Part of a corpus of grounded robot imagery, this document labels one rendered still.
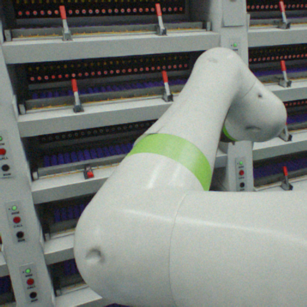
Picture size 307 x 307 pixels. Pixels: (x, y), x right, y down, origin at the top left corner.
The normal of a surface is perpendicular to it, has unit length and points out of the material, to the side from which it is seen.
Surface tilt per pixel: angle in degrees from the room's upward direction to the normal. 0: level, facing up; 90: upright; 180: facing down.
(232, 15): 90
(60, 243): 19
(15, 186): 90
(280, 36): 109
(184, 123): 30
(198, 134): 50
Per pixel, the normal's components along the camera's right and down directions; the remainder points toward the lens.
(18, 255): 0.31, 0.16
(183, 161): 0.47, -0.59
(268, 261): -0.57, -0.32
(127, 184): -0.18, -0.81
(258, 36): 0.33, 0.47
